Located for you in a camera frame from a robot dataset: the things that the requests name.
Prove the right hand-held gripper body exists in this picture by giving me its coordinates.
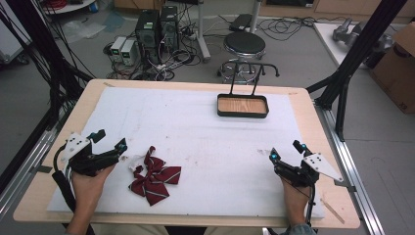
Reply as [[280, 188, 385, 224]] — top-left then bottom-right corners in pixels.
[[273, 153, 345, 188]]

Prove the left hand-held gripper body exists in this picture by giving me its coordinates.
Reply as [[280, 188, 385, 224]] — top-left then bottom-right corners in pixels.
[[60, 131, 119, 178]]

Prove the red striped bow tie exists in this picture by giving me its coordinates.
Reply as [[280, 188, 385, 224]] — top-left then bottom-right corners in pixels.
[[128, 145, 182, 207]]

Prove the person's right hand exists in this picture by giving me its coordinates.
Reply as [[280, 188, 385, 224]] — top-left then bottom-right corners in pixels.
[[280, 177, 313, 213]]

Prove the person's left hand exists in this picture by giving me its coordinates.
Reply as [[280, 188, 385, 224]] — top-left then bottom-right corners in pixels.
[[69, 164, 116, 208]]

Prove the thin wooden stick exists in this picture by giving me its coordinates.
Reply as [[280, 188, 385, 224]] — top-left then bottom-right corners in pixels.
[[319, 197, 346, 225]]

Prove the black rack with wooden tray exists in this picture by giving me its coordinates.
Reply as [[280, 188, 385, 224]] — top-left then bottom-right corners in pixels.
[[216, 61, 281, 119]]

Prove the white foam mat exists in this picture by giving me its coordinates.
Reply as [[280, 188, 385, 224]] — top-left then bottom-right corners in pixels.
[[46, 85, 326, 219]]

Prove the grey power supply unit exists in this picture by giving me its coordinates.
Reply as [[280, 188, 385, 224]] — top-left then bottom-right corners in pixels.
[[119, 38, 138, 67], [110, 35, 128, 64]]

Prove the white board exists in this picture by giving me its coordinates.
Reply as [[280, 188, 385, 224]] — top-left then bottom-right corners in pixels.
[[312, 22, 373, 71]]

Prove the black computer tower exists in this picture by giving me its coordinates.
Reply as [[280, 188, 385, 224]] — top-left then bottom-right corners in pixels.
[[134, 9, 161, 65], [159, 5, 180, 54]]

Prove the black round stool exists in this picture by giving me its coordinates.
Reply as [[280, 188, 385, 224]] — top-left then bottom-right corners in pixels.
[[216, 30, 267, 85]]

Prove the brown cardboard box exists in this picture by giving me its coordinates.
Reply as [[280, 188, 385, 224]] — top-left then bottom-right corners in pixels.
[[369, 22, 415, 115]]

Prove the grey table leg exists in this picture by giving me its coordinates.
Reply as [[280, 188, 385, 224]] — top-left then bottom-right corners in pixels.
[[195, 0, 212, 64]]

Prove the black flat box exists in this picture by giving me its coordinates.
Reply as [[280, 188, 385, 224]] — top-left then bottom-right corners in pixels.
[[228, 13, 254, 33]]

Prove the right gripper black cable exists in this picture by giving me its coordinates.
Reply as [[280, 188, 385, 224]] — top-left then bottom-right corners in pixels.
[[304, 182, 318, 227]]

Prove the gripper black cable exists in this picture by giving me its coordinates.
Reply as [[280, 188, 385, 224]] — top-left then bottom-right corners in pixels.
[[304, 182, 318, 227], [51, 144, 78, 213]]

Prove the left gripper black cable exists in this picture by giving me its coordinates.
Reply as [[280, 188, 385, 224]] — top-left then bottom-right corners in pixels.
[[51, 144, 78, 213]]

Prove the aluminium rail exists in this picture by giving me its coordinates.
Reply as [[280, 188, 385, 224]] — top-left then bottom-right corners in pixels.
[[313, 100, 387, 235], [0, 107, 72, 218]]

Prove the black metal frame stand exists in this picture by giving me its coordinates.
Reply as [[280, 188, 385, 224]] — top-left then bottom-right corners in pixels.
[[305, 0, 409, 142], [0, 0, 96, 131]]

